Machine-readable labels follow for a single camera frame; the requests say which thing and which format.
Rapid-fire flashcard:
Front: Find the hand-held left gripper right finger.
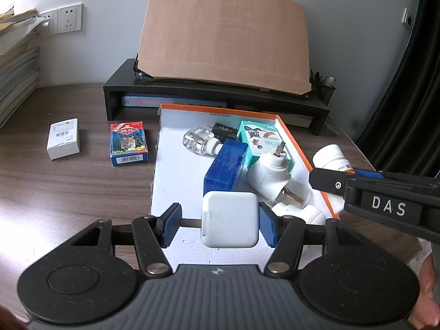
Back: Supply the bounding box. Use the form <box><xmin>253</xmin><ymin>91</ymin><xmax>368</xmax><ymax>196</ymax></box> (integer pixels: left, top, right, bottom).
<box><xmin>258</xmin><ymin>201</ymin><xmax>367</xmax><ymax>279</ymax></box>

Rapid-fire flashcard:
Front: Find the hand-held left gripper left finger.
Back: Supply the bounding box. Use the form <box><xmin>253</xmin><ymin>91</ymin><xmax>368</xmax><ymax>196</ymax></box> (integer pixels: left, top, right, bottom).
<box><xmin>70</xmin><ymin>202</ymin><xmax>182</xmax><ymax>278</ymax></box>

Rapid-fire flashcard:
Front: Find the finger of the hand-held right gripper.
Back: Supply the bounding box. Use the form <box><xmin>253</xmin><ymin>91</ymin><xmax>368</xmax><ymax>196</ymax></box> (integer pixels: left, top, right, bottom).
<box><xmin>353</xmin><ymin>169</ymin><xmax>386</xmax><ymax>179</ymax></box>
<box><xmin>308</xmin><ymin>167</ymin><xmax>348</xmax><ymax>197</ymax></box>

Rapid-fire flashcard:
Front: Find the white medicine bottle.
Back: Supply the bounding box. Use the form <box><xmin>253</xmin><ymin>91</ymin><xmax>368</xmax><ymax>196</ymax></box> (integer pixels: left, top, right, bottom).
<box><xmin>312</xmin><ymin>144</ymin><xmax>356</xmax><ymax>217</ymax></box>

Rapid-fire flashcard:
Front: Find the white square charger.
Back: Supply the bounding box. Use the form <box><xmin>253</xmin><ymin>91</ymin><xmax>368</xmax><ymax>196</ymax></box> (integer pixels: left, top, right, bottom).
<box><xmin>200</xmin><ymin>191</ymin><xmax>259</xmax><ymax>249</ymax></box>

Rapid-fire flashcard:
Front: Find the white cardboard tray orange rim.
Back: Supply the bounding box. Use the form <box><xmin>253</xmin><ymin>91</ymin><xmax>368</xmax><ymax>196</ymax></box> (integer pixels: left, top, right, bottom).
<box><xmin>149</xmin><ymin>103</ymin><xmax>341</xmax><ymax>272</ymax></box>

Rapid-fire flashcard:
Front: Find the large white plug-in heater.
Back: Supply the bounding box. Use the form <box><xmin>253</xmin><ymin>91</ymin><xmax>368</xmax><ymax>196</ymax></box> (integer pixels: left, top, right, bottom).
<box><xmin>245</xmin><ymin>142</ymin><xmax>306</xmax><ymax>210</ymax></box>

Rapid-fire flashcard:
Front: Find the blue plastic box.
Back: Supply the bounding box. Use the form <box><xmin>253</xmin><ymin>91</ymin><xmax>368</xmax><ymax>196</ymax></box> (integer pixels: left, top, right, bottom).
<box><xmin>203</xmin><ymin>140</ymin><xmax>249</xmax><ymax>202</ymax></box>

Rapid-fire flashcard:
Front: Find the black power adapter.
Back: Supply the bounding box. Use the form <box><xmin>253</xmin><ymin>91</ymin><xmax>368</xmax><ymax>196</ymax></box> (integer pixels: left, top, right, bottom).
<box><xmin>211</xmin><ymin>121</ymin><xmax>238</xmax><ymax>142</ymax></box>

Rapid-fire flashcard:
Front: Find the person's right hand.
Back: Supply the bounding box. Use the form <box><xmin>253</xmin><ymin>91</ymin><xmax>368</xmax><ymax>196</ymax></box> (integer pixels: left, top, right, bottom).
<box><xmin>411</xmin><ymin>256</ymin><xmax>440</xmax><ymax>329</ymax></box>

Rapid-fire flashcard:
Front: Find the white booklet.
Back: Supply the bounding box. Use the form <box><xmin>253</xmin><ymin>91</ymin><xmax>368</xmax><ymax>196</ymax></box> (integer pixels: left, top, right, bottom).
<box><xmin>284</xmin><ymin>113</ymin><xmax>314</xmax><ymax>128</ymax></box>

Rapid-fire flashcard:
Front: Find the teal cardboard box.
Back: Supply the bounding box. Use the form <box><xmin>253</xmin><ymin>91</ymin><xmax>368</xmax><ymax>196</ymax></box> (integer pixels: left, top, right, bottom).
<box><xmin>238</xmin><ymin>120</ymin><xmax>294</xmax><ymax>172</ymax></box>

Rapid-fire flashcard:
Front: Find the black mesh pen holder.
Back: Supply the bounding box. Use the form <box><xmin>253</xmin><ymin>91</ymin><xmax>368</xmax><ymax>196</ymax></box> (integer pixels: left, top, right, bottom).
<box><xmin>309</xmin><ymin>70</ymin><xmax>337</xmax><ymax>105</ymax></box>

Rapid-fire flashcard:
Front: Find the clear glass refill bottle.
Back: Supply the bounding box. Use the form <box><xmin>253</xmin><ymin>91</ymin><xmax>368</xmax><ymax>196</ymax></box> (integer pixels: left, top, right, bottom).
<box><xmin>182</xmin><ymin>127</ymin><xmax>224</xmax><ymax>157</ymax></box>

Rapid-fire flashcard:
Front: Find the tiger playing card box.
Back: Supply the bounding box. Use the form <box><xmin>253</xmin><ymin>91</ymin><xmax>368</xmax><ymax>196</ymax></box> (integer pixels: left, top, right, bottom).
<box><xmin>110</xmin><ymin>121</ymin><xmax>150</xmax><ymax>167</ymax></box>

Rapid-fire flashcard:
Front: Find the black curtain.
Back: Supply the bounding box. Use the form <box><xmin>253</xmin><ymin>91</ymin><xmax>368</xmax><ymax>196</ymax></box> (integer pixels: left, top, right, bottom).
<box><xmin>356</xmin><ymin>0</ymin><xmax>440</xmax><ymax>179</ymax></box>

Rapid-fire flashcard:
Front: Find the small white labelled box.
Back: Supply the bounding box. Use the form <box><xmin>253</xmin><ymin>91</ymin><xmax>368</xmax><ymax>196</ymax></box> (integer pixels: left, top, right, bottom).
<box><xmin>47</xmin><ymin>118</ymin><xmax>81</xmax><ymax>161</ymax></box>

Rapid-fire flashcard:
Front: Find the black monitor riser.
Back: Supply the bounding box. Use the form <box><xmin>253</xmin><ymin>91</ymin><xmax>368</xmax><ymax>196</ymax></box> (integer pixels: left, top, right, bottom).
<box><xmin>103</xmin><ymin>58</ymin><xmax>331</xmax><ymax>136</ymax></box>

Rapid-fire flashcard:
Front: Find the black binder clip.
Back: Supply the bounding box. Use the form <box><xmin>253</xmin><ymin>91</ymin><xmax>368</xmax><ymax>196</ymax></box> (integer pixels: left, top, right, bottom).
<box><xmin>132</xmin><ymin>53</ymin><xmax>155</xmax><ymax>80</ymax></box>

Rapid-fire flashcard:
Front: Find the brown wooden board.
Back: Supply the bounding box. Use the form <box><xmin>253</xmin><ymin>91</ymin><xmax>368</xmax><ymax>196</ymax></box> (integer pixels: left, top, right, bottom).
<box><xmin>137</xmin><ymin>0</ymin><xmax>312</xmax><ymax>95</ymax></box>

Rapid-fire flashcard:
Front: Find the stack of papers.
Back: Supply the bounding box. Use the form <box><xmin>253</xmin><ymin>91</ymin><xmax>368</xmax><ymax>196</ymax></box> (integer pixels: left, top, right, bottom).
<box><xmin>0</xmin><ymin>3</ymin><xmax>42</xmax><ymax>129</ymax></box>

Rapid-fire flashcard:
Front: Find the white wall plate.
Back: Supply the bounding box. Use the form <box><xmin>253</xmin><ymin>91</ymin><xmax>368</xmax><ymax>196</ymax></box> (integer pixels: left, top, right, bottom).
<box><xmin>401</xmin><ymin>7</ymin><xmax>414</xmax><ymax>32</ymax></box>

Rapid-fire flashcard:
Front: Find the white wall socket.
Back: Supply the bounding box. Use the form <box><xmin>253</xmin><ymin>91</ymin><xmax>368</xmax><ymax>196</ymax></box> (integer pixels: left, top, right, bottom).
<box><xmin>37</xmin><ymin>10</ymin><xmax>58</xmax><ymax>37</ymax></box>
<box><xmin>57</xmin><ymin>3</ymin><xmax>84</xmax><ymax>35</ymax></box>

